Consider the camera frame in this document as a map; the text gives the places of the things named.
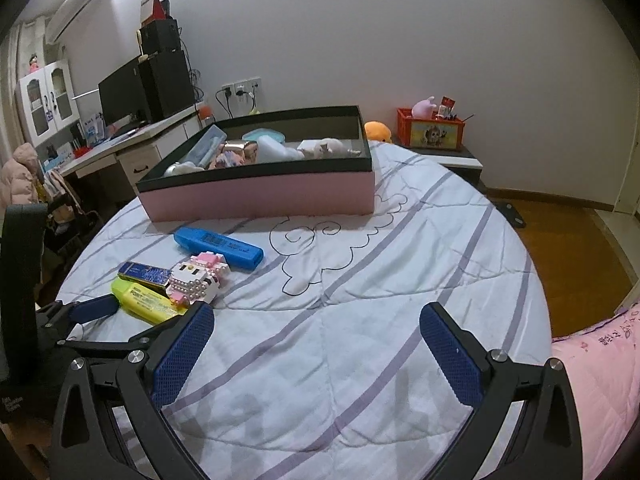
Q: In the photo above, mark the gold blue flat box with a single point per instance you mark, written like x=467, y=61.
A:
x=145, y=275

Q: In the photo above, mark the white figurine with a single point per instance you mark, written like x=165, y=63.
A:
x=327, y=149

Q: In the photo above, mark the teal lidded container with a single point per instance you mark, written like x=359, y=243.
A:
x=265, y=135

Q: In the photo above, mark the large black speaker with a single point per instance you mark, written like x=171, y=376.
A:
x=167, y=85

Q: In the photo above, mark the red-capped clear bottle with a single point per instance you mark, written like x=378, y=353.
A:
x=205, y=117

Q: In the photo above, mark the silver round item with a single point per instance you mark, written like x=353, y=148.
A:
x=182, y=170

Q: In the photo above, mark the pink storage box black rim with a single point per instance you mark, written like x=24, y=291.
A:
x=260, y=195

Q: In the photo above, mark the white desk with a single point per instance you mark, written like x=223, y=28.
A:
x=130, y=160

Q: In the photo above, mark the blue toothbrush case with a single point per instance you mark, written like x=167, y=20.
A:
x=205, y=147

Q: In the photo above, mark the gold shiny item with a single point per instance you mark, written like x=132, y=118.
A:
x=239, y=149

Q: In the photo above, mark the black floor scale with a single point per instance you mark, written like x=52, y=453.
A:
x=510, y=212

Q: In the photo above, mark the pink blanket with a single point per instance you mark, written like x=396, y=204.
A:
x=600, y=390

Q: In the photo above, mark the yellow plush toy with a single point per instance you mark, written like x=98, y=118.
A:
x=377, y=131

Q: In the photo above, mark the blue highlighter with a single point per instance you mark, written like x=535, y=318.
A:
x=220, y=247

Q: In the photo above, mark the pink white block toy cat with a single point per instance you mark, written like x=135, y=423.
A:
x=197, y=282

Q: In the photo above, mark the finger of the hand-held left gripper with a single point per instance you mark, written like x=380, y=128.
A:
x=92, y=307
x=100, y=349

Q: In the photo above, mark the black monitor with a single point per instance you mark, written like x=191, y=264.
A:
x=120, y=92

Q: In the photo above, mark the red white paper box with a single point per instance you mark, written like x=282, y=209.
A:
x=154, y=9

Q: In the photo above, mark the black chair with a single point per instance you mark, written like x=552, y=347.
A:
x=70, y=215

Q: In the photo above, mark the white air conditioner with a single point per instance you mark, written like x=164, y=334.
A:
x=75, y=5

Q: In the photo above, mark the white black nightstand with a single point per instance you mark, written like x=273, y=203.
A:
x=450, y=160

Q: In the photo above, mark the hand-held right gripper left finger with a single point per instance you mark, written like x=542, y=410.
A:
x=180, y=355

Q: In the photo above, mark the small black speaker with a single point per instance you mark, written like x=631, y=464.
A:
x=160, y=37

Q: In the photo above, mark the orange printed crate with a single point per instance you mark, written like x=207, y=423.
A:
x=432, y=132

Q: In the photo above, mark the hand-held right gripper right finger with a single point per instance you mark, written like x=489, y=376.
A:
x=450, y=355

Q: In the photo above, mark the pink plush toy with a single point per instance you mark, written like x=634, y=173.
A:
x=424, y=108

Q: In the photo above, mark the striped white quilt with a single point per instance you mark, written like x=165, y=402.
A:
x=350, y=320

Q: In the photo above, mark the small doll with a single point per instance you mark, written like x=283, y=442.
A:
x=34, y=64

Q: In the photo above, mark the white glass-door cabinet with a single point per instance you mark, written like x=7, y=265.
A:
x=47, y=102

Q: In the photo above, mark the yellow highlighter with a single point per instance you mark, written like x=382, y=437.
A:
x=140, y=297

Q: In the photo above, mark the pink padded jacket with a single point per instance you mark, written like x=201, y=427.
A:
x=20, y=177

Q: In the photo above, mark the white wall power strip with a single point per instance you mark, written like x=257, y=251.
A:
x=242, y=86

